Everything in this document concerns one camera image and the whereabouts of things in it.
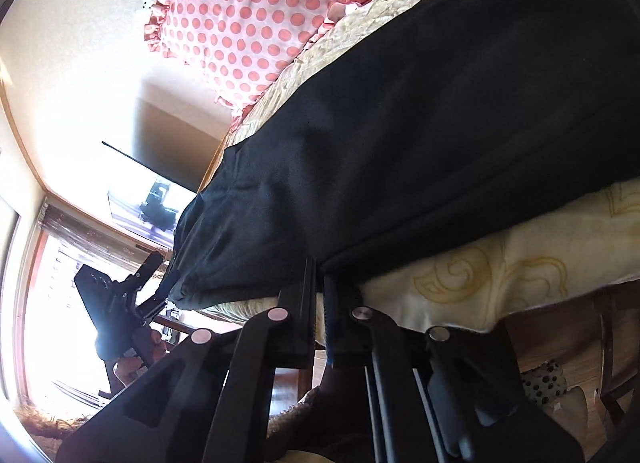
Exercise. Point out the wooden chair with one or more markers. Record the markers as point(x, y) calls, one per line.
point(612, 343)

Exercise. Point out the large pink polka dot pillow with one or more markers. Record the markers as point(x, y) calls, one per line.
point(250, 18)

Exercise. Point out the black dotted white slipper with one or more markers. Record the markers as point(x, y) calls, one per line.
point(545, 383)

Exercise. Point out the brown furry rug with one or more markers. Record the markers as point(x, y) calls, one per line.
point(50, 425)

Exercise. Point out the cream gold patterned bedspread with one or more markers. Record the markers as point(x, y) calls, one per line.
point(500, 283)

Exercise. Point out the black pants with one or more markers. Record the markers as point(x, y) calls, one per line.
point(425, 133)

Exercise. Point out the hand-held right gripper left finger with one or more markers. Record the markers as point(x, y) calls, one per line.
point(309, 293)

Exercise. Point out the wall television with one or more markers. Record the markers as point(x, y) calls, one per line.
point(150, 215)

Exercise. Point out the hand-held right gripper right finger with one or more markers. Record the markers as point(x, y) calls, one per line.
point(329, 313)

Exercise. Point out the person's left hand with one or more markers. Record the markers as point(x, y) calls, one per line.
point(145, 345)

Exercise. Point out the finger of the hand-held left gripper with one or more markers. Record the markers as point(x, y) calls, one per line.
point(161, 295)
point(150, 268)

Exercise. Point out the brown fuzzy cloth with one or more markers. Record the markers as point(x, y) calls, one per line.
point(300, 413)

